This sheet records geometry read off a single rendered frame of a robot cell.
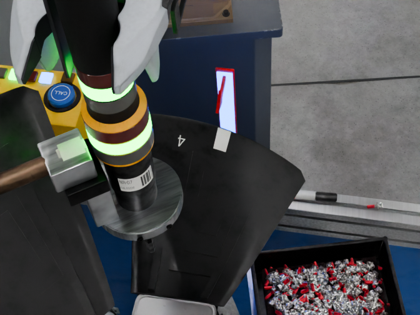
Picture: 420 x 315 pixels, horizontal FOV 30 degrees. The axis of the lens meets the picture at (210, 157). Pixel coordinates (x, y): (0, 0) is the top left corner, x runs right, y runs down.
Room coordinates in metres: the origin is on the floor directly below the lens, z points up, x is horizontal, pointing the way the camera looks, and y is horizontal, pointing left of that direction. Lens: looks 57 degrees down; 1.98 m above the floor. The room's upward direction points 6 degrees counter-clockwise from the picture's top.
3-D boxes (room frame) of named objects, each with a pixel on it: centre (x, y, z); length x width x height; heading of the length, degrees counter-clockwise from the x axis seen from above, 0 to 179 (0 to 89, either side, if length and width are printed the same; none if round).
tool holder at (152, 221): (0.31, 0.07, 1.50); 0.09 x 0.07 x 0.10; 110
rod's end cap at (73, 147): (0.30, 0.09, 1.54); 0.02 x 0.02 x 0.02; 20
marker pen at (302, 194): (0.64, -0.13, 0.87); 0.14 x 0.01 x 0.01; 79
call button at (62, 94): (0.72, 0.21, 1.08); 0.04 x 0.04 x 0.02
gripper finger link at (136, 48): (0.31, 0.03, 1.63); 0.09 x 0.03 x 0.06; 177
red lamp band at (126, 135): (0.31, 0.06, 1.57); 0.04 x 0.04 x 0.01
